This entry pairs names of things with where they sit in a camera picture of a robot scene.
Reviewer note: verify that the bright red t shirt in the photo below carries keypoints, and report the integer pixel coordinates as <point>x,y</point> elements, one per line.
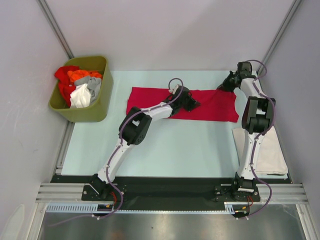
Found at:
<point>65,86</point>

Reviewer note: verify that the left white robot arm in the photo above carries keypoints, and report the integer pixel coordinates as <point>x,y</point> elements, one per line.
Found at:
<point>133,131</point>

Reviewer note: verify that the crimson red t shirt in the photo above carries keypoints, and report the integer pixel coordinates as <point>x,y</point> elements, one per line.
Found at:
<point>215,105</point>

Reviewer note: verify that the right corner aluminium post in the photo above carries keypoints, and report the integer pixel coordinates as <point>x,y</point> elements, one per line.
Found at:
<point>293,9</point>

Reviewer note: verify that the corner aluminium post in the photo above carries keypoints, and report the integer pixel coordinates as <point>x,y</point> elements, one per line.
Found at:
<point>293,9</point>
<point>48,14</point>

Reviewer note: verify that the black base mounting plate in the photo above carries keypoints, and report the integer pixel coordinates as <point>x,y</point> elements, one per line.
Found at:
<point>178,193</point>

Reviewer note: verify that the orange t shirt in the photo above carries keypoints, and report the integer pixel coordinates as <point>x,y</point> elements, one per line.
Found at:
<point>79,74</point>

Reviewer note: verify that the white t shirt in bin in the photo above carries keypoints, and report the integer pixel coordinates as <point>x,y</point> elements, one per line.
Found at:
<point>80,97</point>

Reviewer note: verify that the white slotted cable duct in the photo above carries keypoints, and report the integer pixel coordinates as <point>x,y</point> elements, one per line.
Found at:
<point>106,208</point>

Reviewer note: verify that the left corner aluminium post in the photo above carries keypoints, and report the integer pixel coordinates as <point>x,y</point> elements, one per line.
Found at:
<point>48,14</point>

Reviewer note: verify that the right aluminium frame rail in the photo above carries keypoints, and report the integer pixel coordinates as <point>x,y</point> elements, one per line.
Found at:
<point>283,194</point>

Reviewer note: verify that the left aluminium frame rail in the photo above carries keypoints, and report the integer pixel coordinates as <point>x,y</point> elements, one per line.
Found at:
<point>60,193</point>

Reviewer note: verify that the folded white t shirt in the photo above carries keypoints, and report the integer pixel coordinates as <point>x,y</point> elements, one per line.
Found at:
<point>270,159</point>

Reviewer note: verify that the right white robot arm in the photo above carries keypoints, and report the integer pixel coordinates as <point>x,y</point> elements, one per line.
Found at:
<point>257,119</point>

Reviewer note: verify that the grey t shirt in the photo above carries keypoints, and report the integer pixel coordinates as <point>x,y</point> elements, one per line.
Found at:
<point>93,84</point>

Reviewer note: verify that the aluminium frame rail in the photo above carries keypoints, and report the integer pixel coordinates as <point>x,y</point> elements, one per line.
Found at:
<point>283,194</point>
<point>60,193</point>

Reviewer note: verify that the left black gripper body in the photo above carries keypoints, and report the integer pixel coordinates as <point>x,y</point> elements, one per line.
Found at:
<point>187,103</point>

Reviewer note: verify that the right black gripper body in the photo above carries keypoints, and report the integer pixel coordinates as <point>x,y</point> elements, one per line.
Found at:
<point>229,82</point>

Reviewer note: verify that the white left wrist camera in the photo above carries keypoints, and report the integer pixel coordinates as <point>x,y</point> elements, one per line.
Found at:
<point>174,90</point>

